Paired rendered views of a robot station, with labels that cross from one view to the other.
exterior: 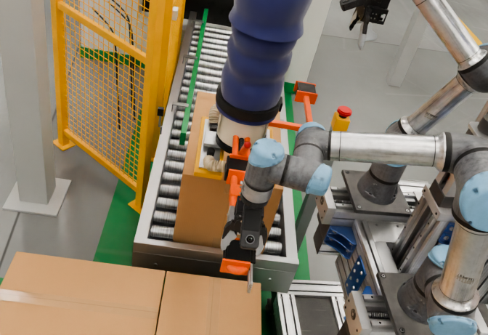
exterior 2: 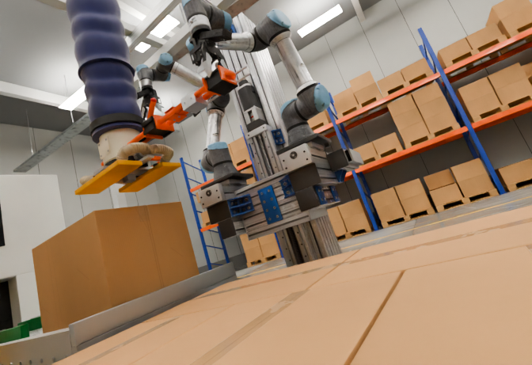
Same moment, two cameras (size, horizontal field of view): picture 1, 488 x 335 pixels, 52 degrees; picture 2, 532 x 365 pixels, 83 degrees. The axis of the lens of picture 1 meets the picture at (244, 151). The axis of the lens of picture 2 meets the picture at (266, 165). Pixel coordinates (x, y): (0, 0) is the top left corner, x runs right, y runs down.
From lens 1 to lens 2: 1.74 m
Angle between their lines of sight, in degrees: 70
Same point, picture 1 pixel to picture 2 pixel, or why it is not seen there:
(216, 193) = (134, 225)
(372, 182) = (222, 165)
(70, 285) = not seen: outside the picture
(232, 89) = (109, 102)
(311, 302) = not seen: hidden behind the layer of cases
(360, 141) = not seen: hidden behind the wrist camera
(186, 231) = (126, 295)
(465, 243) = (289, 44)
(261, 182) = (202, 8)
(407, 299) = (298, 134)
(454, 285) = (304, 71)
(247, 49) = (109, 70)
